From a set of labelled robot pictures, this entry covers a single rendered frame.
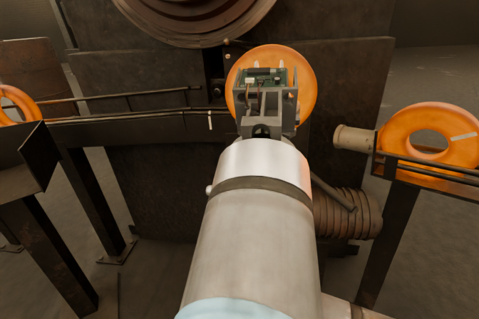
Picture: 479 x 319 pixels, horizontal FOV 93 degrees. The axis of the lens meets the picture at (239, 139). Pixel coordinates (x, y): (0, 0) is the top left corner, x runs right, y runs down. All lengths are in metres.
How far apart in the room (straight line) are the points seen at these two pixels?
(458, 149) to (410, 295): 0.75
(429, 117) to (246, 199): 0.43
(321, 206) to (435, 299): 0.71
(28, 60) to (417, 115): 3.27
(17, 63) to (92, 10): 2.46
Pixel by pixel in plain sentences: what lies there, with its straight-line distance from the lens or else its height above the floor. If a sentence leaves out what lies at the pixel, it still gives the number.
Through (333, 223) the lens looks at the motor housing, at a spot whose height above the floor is 0.49.
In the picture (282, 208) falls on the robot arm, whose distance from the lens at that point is 0.16.
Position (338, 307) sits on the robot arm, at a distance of 0.27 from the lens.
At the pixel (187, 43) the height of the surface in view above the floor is 0.89.
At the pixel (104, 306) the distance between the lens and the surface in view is 1.19.
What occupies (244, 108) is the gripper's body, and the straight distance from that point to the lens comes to 0.27.
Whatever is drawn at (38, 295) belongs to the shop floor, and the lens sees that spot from 1.39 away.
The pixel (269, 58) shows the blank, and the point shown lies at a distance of 0.38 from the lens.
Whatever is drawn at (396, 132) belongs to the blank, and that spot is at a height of 0.72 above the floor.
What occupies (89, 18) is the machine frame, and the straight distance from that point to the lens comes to 0.94.
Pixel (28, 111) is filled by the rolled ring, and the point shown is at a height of 0.71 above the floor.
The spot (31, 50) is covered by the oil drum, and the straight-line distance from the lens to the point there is 3.32.
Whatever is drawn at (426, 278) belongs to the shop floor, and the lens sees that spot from 1.27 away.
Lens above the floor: 0.94
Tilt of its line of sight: 28 degrees down
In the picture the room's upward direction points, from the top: 4 degrees counter-clockwise
